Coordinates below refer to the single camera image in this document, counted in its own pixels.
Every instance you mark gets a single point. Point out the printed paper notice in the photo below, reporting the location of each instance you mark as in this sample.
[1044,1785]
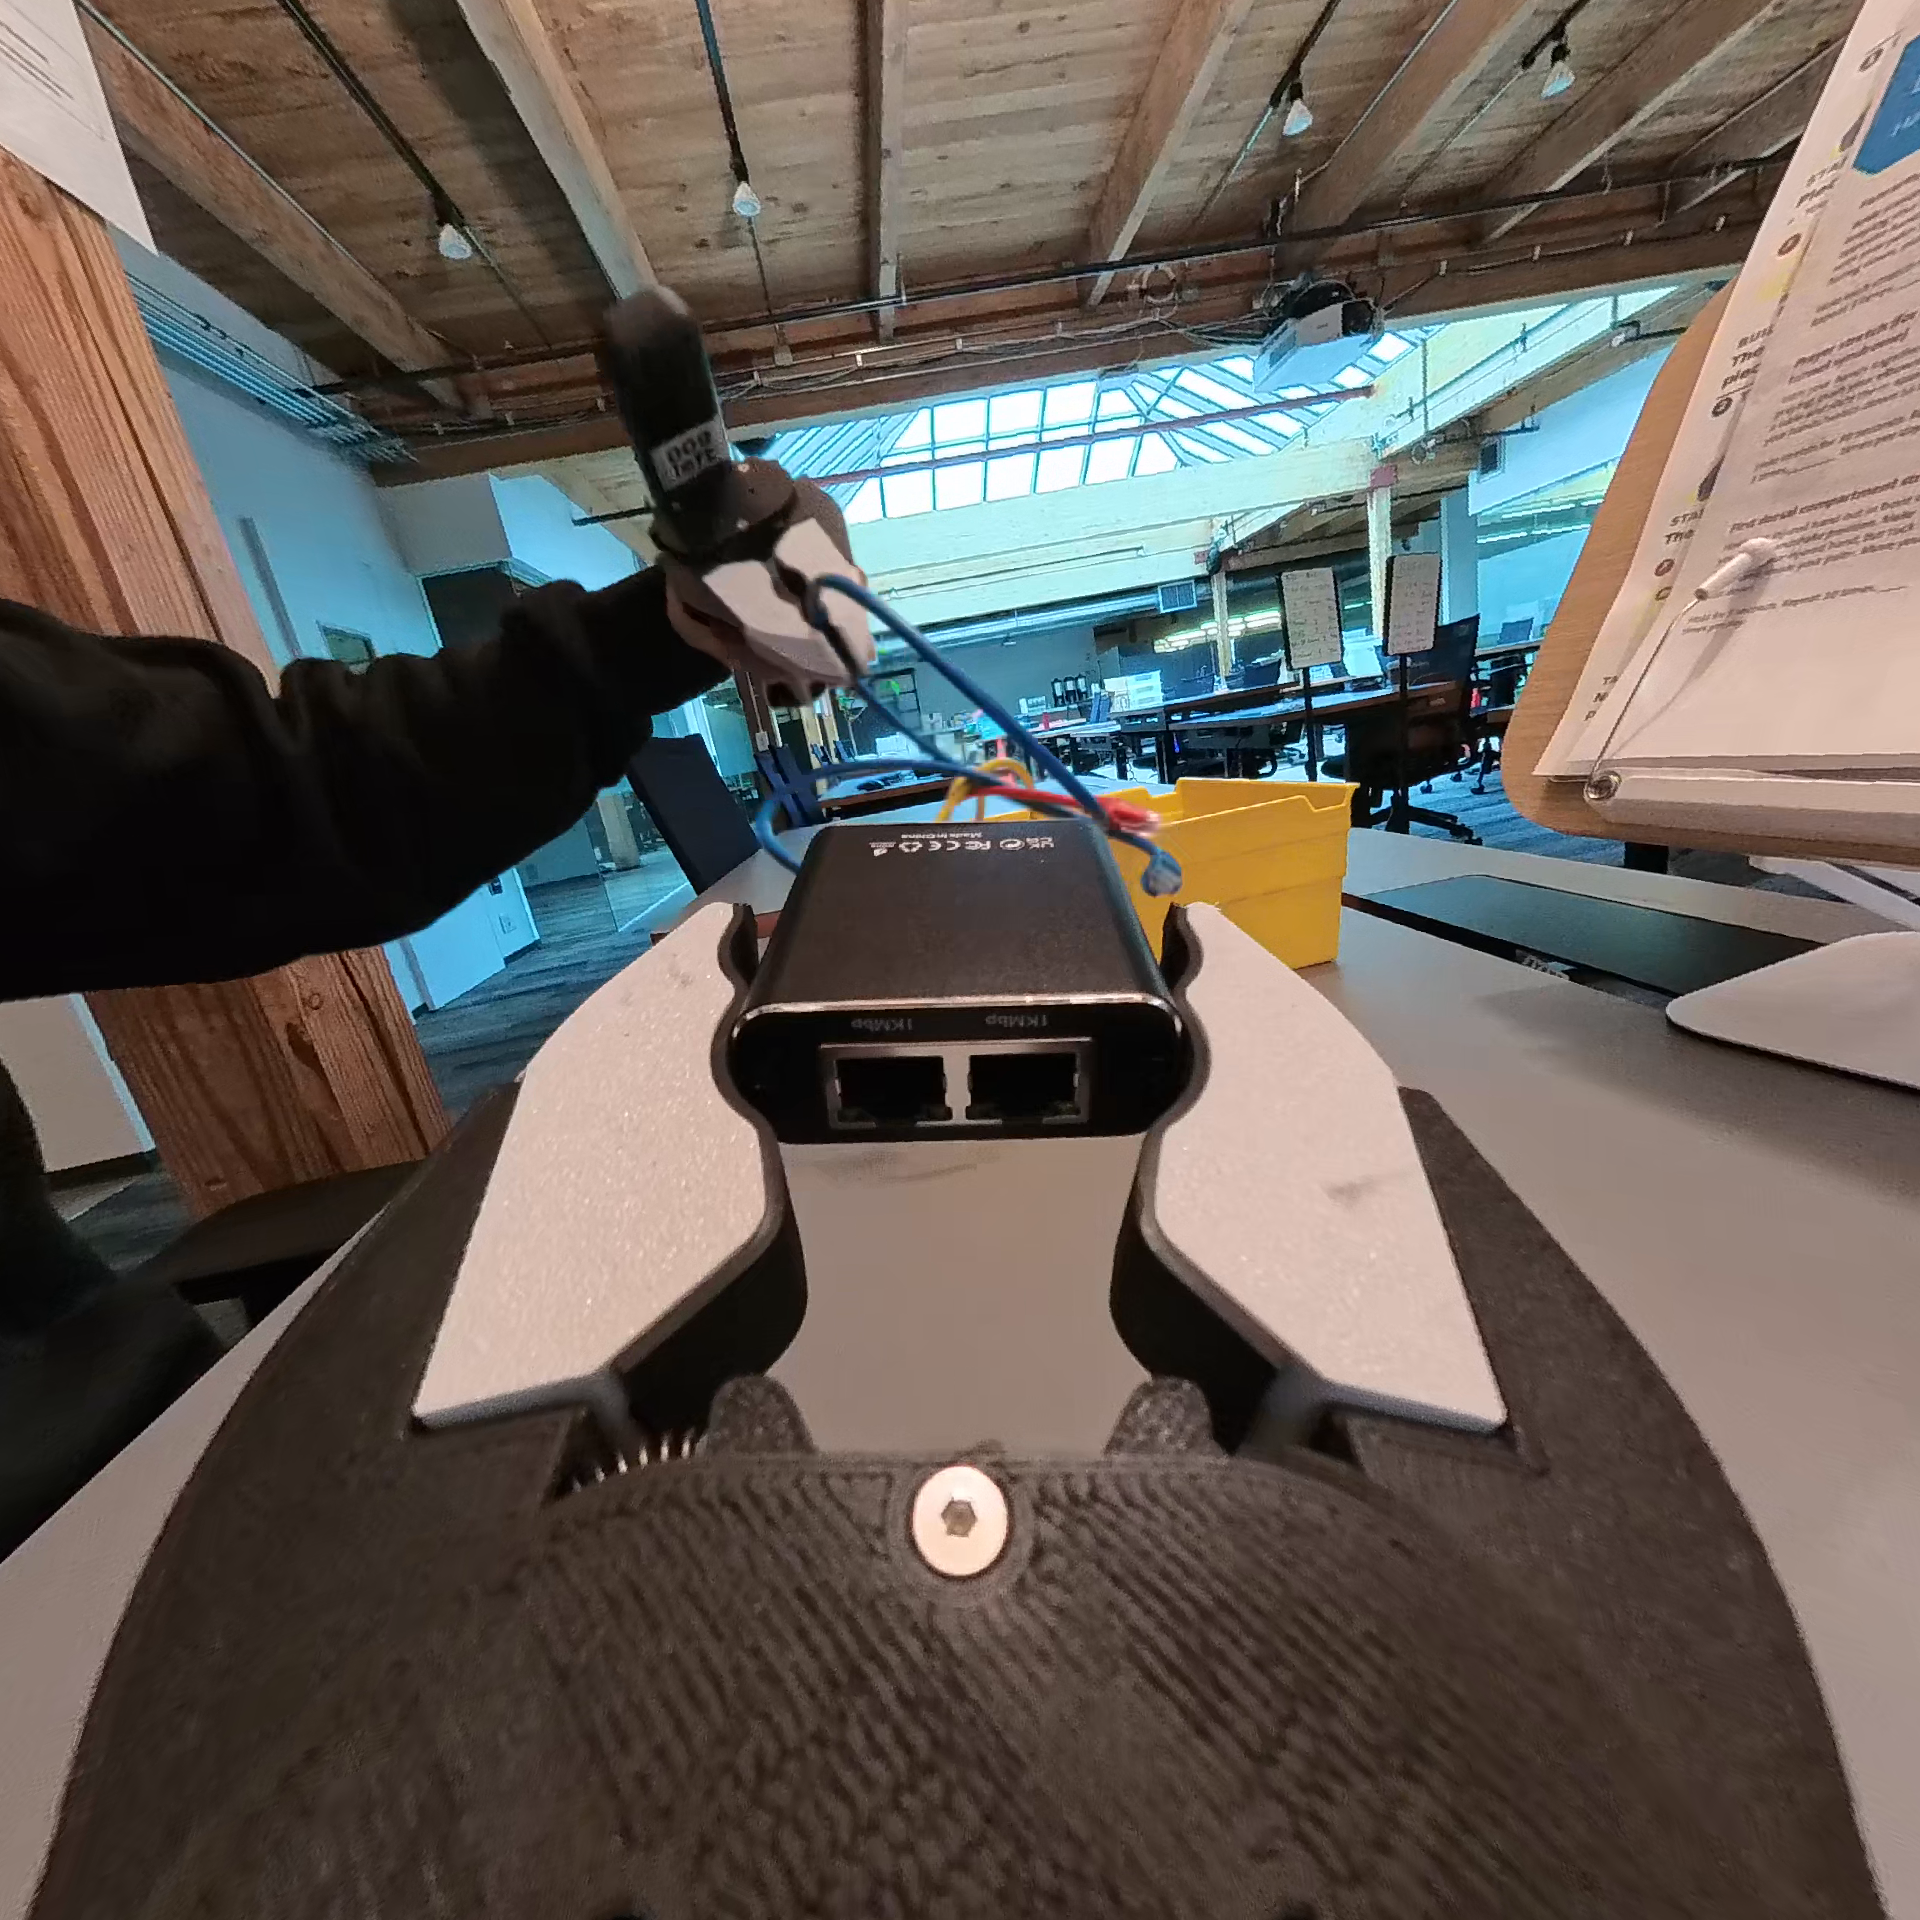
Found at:
[52,107]

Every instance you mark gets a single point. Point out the ceiling projector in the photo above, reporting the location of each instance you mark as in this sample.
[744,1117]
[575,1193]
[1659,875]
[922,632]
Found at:
[1312,332]

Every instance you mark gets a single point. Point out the cardboard-backed instruction sheet board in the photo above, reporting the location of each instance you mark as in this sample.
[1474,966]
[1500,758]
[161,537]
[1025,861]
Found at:
[1769,525]

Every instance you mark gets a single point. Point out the white board stand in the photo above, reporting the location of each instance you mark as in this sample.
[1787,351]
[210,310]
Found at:
[1815,1004]

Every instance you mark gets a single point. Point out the dark-edged grey desk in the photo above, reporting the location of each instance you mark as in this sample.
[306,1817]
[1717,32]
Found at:
[1589,931]

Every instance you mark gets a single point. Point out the ceiling track lights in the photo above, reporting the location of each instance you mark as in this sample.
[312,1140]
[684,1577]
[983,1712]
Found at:
[746,198]

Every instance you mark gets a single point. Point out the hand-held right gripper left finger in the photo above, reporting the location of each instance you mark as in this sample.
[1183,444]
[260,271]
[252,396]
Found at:
[628,1184]

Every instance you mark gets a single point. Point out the wooden post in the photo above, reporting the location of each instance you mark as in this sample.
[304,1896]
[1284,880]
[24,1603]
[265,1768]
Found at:
[136,676]

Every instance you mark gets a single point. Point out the distant instruction board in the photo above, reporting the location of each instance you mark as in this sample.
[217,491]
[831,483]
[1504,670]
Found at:
[1309,619]
[1410,604]

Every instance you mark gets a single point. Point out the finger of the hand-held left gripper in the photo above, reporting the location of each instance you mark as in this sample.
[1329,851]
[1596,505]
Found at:
[763,615]
[832,540]

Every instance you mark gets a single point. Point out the yellow bin with black divider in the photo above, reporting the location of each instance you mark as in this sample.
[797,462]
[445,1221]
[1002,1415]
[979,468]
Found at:
[1260,870]

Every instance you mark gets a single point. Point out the grey ethernet splitter box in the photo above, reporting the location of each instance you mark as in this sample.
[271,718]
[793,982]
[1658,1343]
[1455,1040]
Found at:
[954,931]

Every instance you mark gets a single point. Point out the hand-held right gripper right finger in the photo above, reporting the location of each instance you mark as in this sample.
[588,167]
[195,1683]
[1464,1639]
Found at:
[1306,1200]

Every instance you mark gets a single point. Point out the rows of office desks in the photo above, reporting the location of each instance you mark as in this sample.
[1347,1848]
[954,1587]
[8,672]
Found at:
[1290,720]

